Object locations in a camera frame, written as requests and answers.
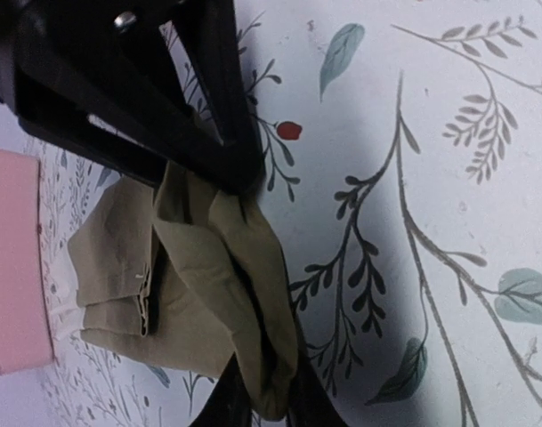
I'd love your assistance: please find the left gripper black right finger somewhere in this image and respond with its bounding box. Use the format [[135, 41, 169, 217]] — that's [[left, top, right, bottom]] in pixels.
[[286, 319, 348, 427]]

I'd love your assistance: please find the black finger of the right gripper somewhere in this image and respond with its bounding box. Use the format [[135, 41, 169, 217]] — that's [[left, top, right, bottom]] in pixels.
[[154, 1, 263, 187]]

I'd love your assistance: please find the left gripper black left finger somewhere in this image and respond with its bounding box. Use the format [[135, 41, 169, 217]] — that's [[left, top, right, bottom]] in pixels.
[[190, 359, 252, 427]]

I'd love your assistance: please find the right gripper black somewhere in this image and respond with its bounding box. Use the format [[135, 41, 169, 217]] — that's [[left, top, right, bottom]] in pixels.
[[0, 1, 263, 191]]

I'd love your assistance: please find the olive beige underwear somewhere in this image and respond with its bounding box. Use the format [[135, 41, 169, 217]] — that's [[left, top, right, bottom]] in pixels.
[[50, 163, 298, 421]]

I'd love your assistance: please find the pink compartment organizer box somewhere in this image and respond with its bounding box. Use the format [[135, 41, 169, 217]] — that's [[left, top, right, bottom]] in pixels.
[[0, 149, 53, 375]]

